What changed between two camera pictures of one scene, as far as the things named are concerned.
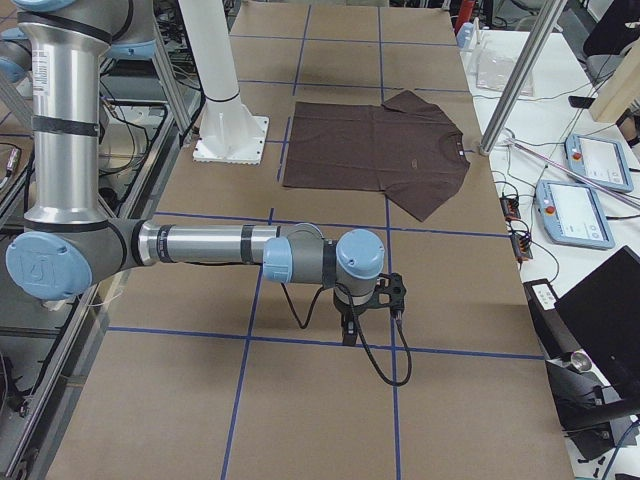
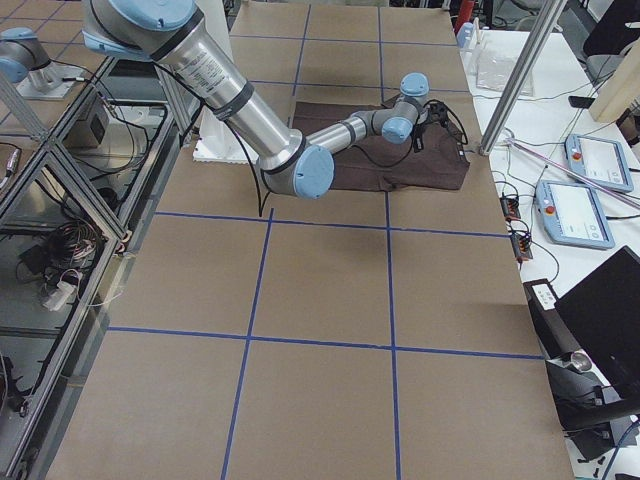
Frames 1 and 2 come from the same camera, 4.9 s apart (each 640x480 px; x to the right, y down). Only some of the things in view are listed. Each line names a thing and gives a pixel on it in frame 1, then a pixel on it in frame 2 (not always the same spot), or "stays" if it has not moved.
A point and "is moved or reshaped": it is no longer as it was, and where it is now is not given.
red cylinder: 464,15 stays
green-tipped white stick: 586,179 stays
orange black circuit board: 510,207 stays
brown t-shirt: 405,148 is moved or reshaped
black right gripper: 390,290 → 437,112
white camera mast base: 228,133 stays
